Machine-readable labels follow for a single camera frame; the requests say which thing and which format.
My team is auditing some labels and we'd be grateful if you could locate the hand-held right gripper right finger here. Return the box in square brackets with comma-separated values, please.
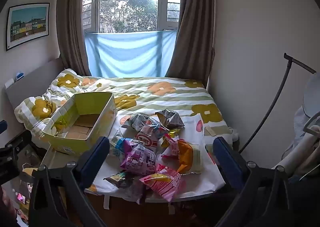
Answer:
[212, 137, 292, 227]

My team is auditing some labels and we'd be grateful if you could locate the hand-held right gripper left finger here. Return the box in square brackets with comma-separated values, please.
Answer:
[28, 136, 110, 227]

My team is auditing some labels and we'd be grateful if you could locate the yellow green cardboard box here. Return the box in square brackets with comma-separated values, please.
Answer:
[42, 92, 118, 156]

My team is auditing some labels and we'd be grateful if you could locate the fruit printed white tablecloth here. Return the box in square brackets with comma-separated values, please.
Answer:
[84, 113, 225, 204]

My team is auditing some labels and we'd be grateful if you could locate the light blue snack packet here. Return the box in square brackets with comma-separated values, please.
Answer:
[109, 129, 140, 160]

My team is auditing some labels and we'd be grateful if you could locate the small beige paper slip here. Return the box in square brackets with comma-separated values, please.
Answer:
[204, 127, 219, 137]

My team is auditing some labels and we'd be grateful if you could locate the orange white snack packet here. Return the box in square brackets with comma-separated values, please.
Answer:
[175, 139, 202, 175]

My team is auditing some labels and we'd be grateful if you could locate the purple snack packet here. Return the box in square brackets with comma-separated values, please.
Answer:
[120, 139, 158, 176]

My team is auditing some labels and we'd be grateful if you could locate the crumpled white grey snack packet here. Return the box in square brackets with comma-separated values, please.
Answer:
[124, 114, 150, 132]

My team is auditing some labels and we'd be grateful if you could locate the red white small snack packet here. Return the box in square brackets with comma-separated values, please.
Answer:
[161, 134, 180, 158]

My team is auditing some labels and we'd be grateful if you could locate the grey headboard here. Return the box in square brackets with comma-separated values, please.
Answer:
[5, 58, 66, 110]

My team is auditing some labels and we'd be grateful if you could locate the pink snack packet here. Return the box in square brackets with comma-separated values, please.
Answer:
[139, 164, 186, 202]

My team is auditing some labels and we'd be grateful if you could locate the pile of pale clothes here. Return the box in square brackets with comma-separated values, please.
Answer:
[272, 72, 320, 185]

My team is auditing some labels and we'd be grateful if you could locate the floral striped quilt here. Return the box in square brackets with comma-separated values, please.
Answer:
[14, 68, 239, 142]

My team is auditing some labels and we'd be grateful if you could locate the black curved stand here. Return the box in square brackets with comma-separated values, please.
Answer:
[239, 53, 317, 153]

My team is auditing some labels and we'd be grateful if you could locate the framed houses picture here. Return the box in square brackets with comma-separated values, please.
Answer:
[6, 3, 50, 51]

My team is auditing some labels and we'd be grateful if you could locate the light blue hanging cloth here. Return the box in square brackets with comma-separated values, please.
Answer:
[84, 30, 177, 78]

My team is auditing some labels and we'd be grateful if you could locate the brown curtain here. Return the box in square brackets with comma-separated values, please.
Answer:
[56, 0, 92, 76]
[165, 0, 215, 85]

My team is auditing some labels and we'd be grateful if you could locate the window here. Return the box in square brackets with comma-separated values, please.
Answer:
[82, 0, 182, 34]

